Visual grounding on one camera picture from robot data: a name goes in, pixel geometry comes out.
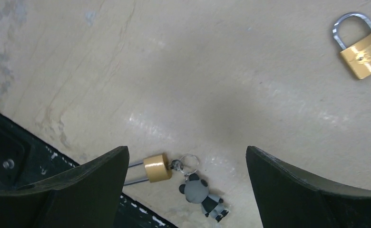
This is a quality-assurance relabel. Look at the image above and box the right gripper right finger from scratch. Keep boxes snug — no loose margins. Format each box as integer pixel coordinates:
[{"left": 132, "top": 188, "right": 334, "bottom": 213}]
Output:
[{"left": 246, "top": 146, "right": 371, "bottom": 228}]

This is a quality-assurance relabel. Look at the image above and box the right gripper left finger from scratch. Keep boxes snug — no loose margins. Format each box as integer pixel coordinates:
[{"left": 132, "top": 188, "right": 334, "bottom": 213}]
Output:
[{"left": 0, "top": 146, "right": 129, "bottom": 228}]

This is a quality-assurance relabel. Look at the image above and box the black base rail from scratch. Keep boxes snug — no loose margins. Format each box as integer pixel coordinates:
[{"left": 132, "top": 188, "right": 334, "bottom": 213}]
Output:
[{"left": 0, "top": 113, "right": 173, "bottom": 228}]

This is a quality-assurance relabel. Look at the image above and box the long shackle brass padlock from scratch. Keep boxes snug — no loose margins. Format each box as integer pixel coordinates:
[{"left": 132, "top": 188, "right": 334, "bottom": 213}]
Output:
[{"left": 124, "top": 153, "right": 172, "bottom": 186}]

